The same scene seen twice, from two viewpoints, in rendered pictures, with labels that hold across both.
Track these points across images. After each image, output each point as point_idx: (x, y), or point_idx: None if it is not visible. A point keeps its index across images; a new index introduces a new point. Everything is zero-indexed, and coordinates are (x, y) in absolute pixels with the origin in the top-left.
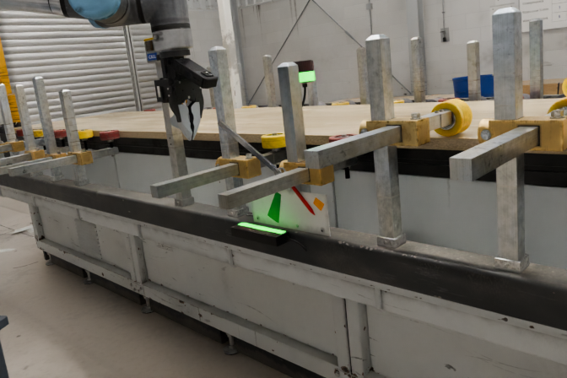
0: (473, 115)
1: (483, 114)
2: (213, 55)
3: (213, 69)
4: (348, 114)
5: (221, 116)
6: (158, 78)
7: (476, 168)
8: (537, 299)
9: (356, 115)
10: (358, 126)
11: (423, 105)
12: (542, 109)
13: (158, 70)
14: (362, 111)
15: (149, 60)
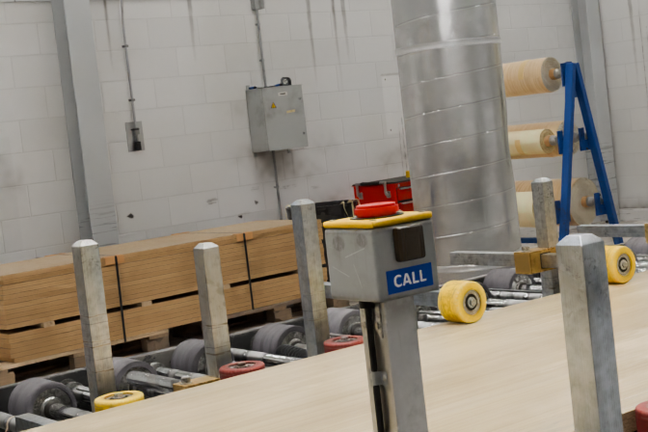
0: (523, 356)
1: (526, 353)
2: (598, 255)
3: (596, 292)
4: (248, 424)
5: (612, 415)
6: (391, 355)
7: None
8: None
9: (290, 418)
10: (514, 408)
11: (278, 381)
12: (539, 334)
13: (394, 325)
14: (234, 416)
15: (396, 292)
